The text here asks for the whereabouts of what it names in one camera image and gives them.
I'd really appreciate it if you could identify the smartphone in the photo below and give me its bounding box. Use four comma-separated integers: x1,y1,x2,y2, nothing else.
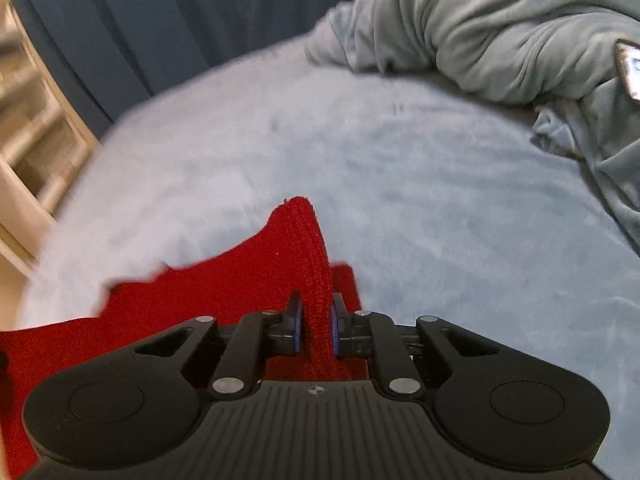
615,39,640,102

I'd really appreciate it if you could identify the dark blue curtain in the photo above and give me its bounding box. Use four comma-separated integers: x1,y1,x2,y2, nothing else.
0,0,401,126

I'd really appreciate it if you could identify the white shelf unit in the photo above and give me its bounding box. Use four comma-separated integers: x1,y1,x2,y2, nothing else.
0,0,103,281

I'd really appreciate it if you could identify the light blue bed sheet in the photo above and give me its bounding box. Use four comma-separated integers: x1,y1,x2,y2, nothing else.
15,40,640,466

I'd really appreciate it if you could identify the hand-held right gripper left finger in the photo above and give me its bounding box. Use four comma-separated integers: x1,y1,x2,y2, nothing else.
134,291,303,401

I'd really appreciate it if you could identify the red knit sweater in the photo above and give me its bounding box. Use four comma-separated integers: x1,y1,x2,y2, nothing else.
0,196,372,480

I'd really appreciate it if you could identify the grey-blue fleece blanket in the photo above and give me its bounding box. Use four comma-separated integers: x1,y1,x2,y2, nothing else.
305,0,640,256

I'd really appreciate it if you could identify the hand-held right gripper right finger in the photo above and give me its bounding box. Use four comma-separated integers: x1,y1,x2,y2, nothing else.
331,292,501,400

